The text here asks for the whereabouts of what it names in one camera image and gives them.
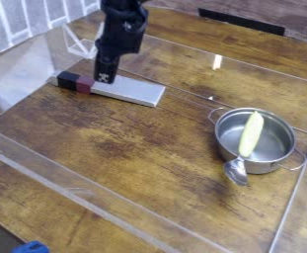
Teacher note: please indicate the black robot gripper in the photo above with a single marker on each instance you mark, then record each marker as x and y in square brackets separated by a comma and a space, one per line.
[125, 27]

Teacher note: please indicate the yellow handled metal spoon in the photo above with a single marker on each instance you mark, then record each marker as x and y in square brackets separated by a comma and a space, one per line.
[234, 168]

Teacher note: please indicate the silver metal pot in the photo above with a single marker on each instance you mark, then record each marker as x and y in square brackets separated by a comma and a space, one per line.
[276, 143]

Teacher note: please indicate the grey block with coloured end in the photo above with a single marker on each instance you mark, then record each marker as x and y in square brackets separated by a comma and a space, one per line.
[128, 89]

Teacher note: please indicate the clear acrylic triangle stand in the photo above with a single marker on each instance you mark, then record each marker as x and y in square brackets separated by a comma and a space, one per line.
[81, 47]

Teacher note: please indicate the blue object at corner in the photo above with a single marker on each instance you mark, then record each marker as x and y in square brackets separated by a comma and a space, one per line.
[33, 247]

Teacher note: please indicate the black wall strip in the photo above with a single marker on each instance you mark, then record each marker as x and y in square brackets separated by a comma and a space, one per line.
[244, 22]

